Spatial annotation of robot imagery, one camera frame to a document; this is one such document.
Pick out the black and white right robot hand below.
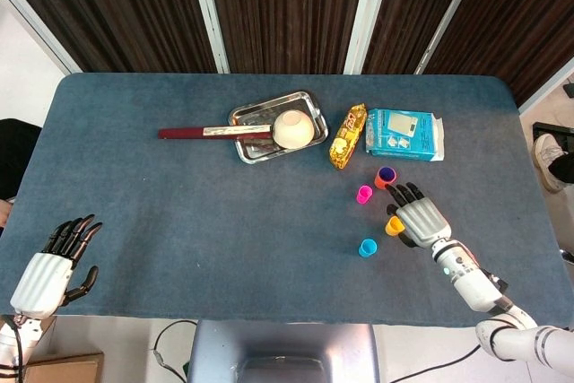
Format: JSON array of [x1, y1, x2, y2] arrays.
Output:
[[386, 182, 452, 249]]

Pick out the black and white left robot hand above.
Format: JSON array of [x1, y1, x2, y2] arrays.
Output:
[[9, 214, 103, 319]]

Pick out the yellow plastic cup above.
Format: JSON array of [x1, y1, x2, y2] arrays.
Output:
[[384, 215, 406, 238]]

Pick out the orange plastic cup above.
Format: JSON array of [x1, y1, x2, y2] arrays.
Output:
[[373, 166, 397, 190]]

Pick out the blue kitchen scale box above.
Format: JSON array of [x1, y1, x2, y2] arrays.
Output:
[[363, 108, 446, 163]]

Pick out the brown cardboard box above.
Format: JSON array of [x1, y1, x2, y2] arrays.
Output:
[[24, 352, 105, 383]]

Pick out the yellow snack packet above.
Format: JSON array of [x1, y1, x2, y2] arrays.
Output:
[[329, 103, 368, 170]]

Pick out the black chair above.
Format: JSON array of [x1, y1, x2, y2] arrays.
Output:
[[0, 118, 44, 201]]

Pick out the white sneaker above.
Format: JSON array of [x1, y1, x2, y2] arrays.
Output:
[[533, 133, 565, 195]]

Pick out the blue table cloth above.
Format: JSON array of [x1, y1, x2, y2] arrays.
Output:
[[0, 72, 574, 329]]

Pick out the cream upturned bowl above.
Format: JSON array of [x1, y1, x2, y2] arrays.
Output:
[[272, 109, 315, 150]]

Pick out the grey robot torso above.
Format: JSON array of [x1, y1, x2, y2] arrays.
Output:
[[187, 319, 381, 383]]

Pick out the stainless steel tray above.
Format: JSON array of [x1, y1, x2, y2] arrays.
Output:
[[228, 90, 330, 165]]

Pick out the long maroon case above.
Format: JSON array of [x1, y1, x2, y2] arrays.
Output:
[[157, 124, 274, 143]]

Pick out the black cable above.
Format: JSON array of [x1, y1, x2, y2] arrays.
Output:
[[388, 344, 482, 383], [152, 319, 198, 383]]

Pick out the white partition post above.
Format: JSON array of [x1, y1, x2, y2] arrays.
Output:
[[343, 0, 396, 75], [187, 0, 230, 74], [414, 0, 488, 75], [0, 0, 83, 74]]

